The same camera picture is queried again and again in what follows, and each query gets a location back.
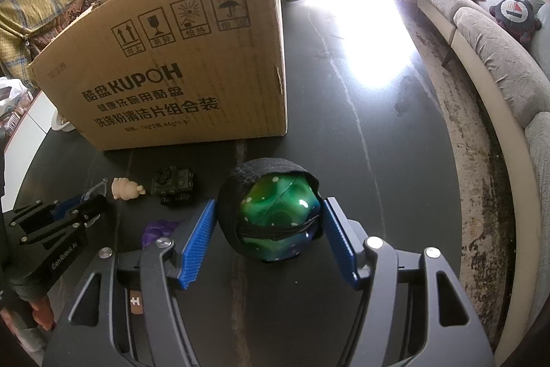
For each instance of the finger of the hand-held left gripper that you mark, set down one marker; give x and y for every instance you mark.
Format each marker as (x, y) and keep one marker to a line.
(64, 208)
(90, 212)

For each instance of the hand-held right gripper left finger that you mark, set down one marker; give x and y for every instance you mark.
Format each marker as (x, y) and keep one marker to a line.
(197, 246)

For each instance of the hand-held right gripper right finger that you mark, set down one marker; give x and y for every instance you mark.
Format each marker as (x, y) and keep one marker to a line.
(339, 242)

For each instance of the clear plastic piece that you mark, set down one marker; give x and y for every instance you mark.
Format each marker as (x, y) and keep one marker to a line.
(96, 187)

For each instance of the purple grape toy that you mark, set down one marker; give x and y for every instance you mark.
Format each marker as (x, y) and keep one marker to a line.
(157, 230)

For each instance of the dark green toy tank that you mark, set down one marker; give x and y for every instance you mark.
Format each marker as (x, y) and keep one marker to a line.
(172, 184)

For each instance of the green ball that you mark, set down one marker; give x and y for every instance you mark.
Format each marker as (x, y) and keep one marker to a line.
(275, 208)

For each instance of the printed cardboard box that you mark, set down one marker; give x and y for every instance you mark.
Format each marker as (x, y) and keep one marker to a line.
(172, 70)

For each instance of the black desktop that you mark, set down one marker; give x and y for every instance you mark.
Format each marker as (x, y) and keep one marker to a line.
(365, 113)

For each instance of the person's left hand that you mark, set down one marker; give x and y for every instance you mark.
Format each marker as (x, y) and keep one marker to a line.
(43, 311)

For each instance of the beige toy figure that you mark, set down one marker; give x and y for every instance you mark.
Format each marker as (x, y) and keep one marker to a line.
(125, 188)

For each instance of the white low cabinet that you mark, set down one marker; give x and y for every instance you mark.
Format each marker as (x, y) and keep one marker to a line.
(30, 135)

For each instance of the patterned bowl on plate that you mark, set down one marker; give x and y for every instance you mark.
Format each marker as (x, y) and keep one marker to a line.
(62, 124)

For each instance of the packaged snacks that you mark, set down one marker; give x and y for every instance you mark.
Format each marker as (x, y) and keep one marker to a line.
(15, 113)

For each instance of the white plastic bag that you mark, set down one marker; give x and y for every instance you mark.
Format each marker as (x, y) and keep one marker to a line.
(10, 87)

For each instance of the patterned rug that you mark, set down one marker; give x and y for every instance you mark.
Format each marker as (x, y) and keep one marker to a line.
(464, 135)

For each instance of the brown patterned cloth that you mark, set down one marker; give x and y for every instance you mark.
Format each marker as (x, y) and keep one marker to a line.
(64, 14)

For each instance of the grey sofa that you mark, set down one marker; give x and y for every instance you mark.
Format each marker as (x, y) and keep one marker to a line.
(494, 61)

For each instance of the navy round cushion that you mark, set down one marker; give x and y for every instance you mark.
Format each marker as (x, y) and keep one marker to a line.
(513, 16)

